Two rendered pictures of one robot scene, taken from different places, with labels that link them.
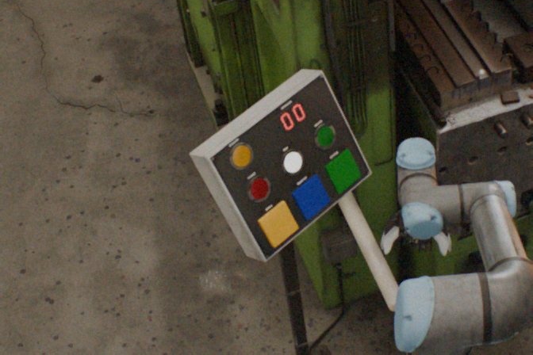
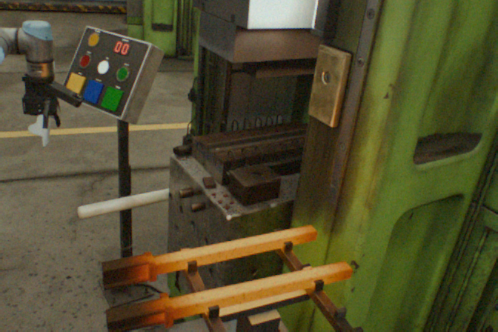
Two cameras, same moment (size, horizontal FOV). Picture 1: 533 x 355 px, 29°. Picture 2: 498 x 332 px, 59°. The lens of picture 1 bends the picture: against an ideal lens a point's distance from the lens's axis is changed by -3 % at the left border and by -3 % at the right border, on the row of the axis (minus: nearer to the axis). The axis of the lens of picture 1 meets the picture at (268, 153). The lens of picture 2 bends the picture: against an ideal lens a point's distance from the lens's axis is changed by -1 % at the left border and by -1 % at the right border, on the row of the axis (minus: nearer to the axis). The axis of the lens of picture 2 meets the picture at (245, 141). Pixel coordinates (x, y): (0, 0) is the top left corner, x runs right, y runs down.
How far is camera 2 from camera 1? 254 cm
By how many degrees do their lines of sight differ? 57
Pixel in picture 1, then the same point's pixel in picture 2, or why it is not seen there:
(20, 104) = not seen: hidden behind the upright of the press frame
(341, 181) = (106, 101)
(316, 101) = (135, 53)
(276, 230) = (71, 84)
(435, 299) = not seen: outside the picture
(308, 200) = (90, 90)
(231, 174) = (84, 43)
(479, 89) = (207, 160)
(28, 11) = not seen: hidden behind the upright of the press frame
